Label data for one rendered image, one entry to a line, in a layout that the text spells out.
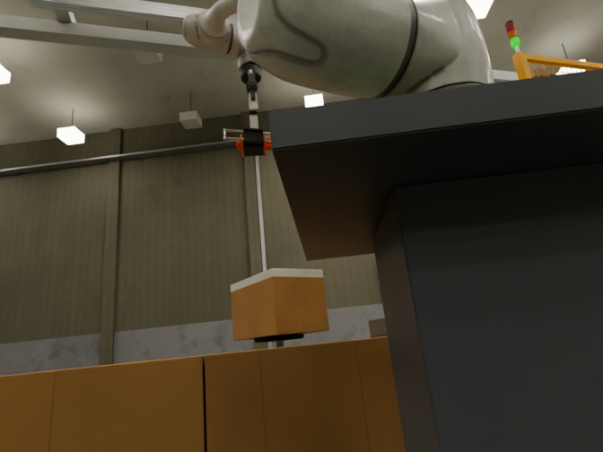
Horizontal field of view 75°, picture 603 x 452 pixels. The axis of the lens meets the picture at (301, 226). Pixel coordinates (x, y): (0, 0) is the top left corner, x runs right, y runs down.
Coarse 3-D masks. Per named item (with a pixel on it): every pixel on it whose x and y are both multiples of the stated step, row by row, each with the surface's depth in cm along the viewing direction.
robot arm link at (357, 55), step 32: (256, 0) 49; (288, 0) 47; (320, 0) 48; (352, 0) 49; (384, 0) 51; (256, 32) 50; (288, 32) 49; (320, 32) 49; (352, 32) 50; (384, 32) 51; (288, 64) 52; (320, 64) 52; (352, 64) 52; (384, 64) 54; (352, 96) 60
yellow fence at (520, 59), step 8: (512, 56) 241; (520, 56) 236; (528, 56) 239; (536, 56) 241; (544, 56) 243; (520, 64) 235; (528, 64) 236; (544, 64) 245; (552, 64) 246; (560, 64) 246; (568, 64) 247; (576, 64) 249; (584, 64) 251; (592, 64) 254; (600, 64) 256; (520, 72) 235; (528, 72) 233; (560, 72) 244; (576, 72) 249
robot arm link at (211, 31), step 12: (228, 0) 124; (204, 12) 134; (216, 12) 128; (228, 12) 127; (192, 24) 134; (204, 24) 133; (216, 24) 132; (228, 24) 138; (192, 36) 136; (204, 36) 135; (216, 36) 135; (228, 36) 140; (204, 48) 142; (216, 48) 142; (228, 48) 143
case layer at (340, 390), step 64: (0, 384) 75; (64, 384) 78; (128, 384) 81; (192, 384) 84; (256, 384) 87; (320, 384) 90; (384, 384) 94; (0, 448) 72; (64, 448) 75; (128, 448) 77; (192, 448) 80; (256, 448) 83; (320, 448) 86; (384, 448) 90
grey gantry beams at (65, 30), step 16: (0, 16) 306; (16, 16) 309; (64, 16) 314; (0, 32) 308; (16, 32) 310; (32, 32) 311; (48, 32) 313; (64, 32) 315; (80, 32) 319; (96, 32) 322; (112, 32) 326; (128, 32) 330; (144, 32) 334; (160, 32) 338; (128, 48) 337; (144, 48) 339; (160, 48) 340; (176, 48) 342; (192, 48) 344; (496, 80) 432; (512, 80) 435
